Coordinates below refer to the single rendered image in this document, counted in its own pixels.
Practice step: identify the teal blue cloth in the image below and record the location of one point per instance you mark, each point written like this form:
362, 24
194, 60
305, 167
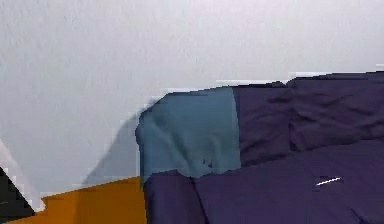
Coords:
190, 133

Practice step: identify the small white strip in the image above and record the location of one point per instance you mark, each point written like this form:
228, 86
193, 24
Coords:
328, 181

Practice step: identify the dark purple sofa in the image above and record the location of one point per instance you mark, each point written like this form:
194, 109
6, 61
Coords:
300, 140

